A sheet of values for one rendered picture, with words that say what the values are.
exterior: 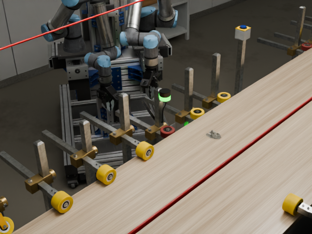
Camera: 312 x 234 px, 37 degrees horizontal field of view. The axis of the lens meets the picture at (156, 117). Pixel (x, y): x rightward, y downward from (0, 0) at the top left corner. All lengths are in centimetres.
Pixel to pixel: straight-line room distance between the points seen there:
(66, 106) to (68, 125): 31
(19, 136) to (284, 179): 265
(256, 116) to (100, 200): 105
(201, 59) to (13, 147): 239
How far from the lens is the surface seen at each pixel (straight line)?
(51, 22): 300
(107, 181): 217
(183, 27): 597
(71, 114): 403
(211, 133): 250
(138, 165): 229
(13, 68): 513
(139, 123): 267
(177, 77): 503
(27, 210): 351
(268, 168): 231
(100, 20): 281
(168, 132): 251
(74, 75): 308
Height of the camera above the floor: 231
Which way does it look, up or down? 32 degrees down
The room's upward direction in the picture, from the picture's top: 1 degrees counter-clockwise
